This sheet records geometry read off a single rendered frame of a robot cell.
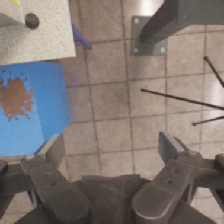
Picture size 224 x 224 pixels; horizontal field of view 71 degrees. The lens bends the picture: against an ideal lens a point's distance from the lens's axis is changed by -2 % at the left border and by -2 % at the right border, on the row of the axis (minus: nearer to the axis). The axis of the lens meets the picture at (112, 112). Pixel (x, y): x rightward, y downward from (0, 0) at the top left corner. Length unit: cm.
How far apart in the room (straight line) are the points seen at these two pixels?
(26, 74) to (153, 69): 98
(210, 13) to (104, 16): 101
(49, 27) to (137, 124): 111
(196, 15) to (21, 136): 94
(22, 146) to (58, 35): 64
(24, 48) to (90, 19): 82
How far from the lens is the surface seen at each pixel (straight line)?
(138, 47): 142
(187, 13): 55
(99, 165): 170
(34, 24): 72
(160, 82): 148
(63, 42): 69
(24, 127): 98
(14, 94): 95
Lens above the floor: 141
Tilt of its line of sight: 75 degrees down
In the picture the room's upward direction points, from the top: 178 degrees clockwise
